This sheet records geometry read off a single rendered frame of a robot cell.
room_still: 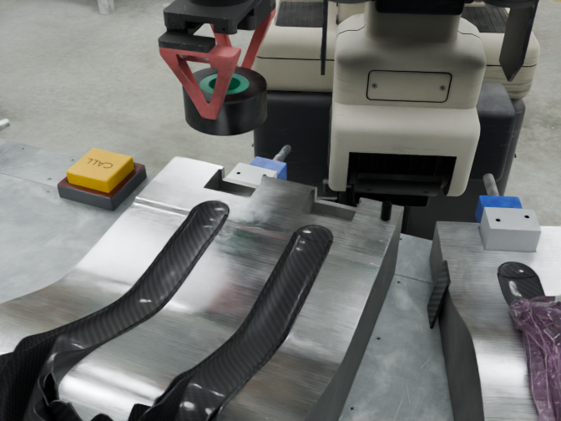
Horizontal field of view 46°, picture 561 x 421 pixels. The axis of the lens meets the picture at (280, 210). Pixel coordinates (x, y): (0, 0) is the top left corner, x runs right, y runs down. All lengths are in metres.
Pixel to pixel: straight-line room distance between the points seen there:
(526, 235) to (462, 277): 0.08
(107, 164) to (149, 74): 2.21
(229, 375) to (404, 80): 0.63
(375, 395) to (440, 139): 0.50
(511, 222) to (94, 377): 0.43
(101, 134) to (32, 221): 1.80
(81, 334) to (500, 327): 0.33
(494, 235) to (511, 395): 0.21
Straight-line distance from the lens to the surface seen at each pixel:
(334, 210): 0.69
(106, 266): 0.62
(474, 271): 0.67
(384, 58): 0.99
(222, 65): 0.56
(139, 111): 2.75
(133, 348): 0.50
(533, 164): 2.52
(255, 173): 0.78
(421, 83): 1.01
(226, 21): 0.55
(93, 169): 0.85
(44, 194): 0.89
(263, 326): 0.56
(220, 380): 0.48
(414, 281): 0.72
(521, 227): 0.69
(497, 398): 0.52
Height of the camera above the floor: 1.29
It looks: 37 degrees down
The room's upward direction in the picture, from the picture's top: straight up
